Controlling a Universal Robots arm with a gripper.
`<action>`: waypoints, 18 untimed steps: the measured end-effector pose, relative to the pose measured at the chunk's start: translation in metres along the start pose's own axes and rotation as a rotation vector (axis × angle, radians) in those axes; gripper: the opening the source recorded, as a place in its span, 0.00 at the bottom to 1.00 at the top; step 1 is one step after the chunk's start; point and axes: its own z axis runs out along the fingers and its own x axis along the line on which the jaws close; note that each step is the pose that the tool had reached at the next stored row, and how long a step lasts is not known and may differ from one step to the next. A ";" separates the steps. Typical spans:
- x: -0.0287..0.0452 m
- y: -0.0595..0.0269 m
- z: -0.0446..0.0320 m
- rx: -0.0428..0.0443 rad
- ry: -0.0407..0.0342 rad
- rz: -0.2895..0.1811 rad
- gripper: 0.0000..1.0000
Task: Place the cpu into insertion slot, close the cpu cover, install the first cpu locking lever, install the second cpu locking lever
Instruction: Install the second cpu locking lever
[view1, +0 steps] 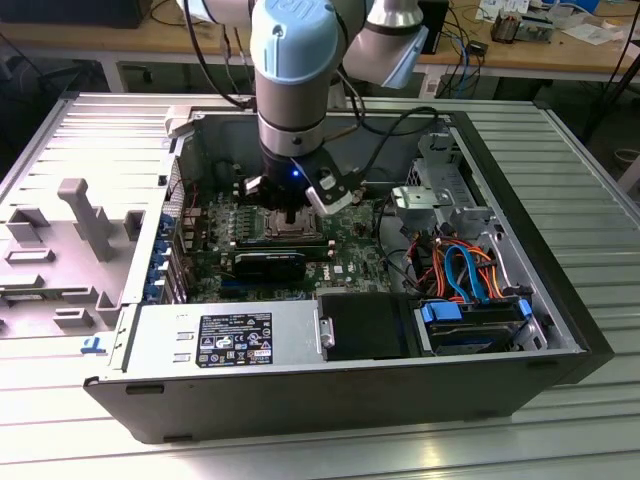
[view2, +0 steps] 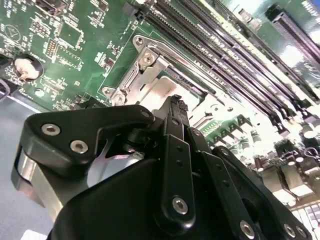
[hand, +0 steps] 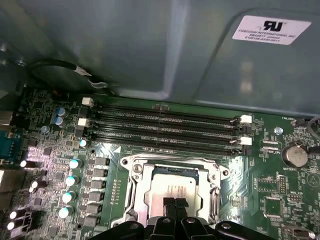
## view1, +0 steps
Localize black bay cover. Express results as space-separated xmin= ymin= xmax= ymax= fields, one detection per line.
xmin=317 ymin=292 xmax=422 ymax=362

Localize blue expansion slot retainer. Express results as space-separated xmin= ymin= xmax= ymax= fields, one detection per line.
xmin=143 ymin=212 xmax=182 ymax=305

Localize blue data wire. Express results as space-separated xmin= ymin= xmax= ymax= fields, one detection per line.
xmin=443 ymin=242 xmax=494 ymax=306

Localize grey metal device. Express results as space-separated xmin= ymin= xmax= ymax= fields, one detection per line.
xmin=514 ymin=12 xmax=556 ymax=44

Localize silver hard disk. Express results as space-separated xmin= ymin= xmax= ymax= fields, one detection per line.
xmin=428 ymin=320 xmax=517 ymax=357

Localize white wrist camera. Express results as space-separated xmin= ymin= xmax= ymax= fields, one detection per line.
xmin=304 ymin=167 xmax=354 ymax=216

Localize tall black box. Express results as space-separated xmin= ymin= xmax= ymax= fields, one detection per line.
xmin=421 ymin=0 xmax=451 ymax=55

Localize green motherboard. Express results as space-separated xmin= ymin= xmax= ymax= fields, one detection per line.
xmin=180 ymin=183 xmax=404 ymax=304

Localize green RAM stick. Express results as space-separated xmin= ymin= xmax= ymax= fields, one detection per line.
xmin=0 ymin=292 xmax=49 ymax=305

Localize silver power supply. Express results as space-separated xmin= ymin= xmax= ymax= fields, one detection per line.
xmin=107 ymin=298 xmax=324 ymax=375

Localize black graphics card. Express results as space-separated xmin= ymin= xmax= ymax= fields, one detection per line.
xmin=232 ymin=248 xmax=307 ymax=282

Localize round silver bracket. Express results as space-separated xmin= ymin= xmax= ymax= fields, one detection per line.
xmin=391 ymin=184 xmax=450 ymax=232

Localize metal drive cage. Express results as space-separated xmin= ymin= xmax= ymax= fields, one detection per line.
xmin=405 ymin=130 xmax=551 ymax=354

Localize grey parts rack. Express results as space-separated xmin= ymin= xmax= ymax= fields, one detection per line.
xmin=0 ymin=177 xmax=147 ymax=342

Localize black wire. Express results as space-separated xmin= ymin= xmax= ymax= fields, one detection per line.
xmin=373 ymin=198 xmax=424 ymax=297

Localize metal socket cover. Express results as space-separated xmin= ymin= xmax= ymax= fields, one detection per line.
xmin=262 ymin=205 xmax=322 ymax=240

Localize black PC case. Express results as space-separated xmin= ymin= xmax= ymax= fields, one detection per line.
xmin=82 ymin=105 xmax=615 ymax=445

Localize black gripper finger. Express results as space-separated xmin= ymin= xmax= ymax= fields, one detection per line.
xmin=241 ymin=174 xmax=295 ymax=225
xmin=292 ymin=192 xmax=315 ymax=225

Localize white bin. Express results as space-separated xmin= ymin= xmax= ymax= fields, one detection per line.
xmin=613 ymin=147 xmax=640 ymax=199

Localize copper wound transformer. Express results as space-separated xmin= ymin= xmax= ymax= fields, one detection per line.
xmin=489 ymin=10 xmax=524 ymax=44

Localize black camera cable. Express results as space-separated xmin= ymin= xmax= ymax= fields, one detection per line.
xmin=332 ymin=69 xmax=441 ymax=189

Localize blue disk carrier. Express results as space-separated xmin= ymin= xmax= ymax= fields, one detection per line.
xmin=419 ymin=297 xmax=534 ymax=329

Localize CPU socket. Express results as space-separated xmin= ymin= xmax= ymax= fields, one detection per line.
xmin=260 ymin=204 xmax=324 ymax=241

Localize orange power wires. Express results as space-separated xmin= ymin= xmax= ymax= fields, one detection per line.
xmin=408 ymin=237 xmax=505 ymax=302

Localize wooden desk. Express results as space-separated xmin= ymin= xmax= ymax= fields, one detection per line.
xmin=0 ymin=0 xmax=640 ymax=84

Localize large black box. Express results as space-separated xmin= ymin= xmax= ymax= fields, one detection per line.
xmin=0 ymin=0 xmax=152 ymax=30

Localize printed paper sheets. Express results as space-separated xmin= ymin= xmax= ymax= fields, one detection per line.
xmin=475 ymin=0 xmax=532 ymax=22

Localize black power supply label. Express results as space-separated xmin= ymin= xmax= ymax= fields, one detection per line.
xmin=198 ymin=312 xmax=274 ymax=369

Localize white paper sheet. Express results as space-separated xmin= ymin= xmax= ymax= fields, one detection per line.
xmin=560 ymin=20 xmax=626 ymax=47

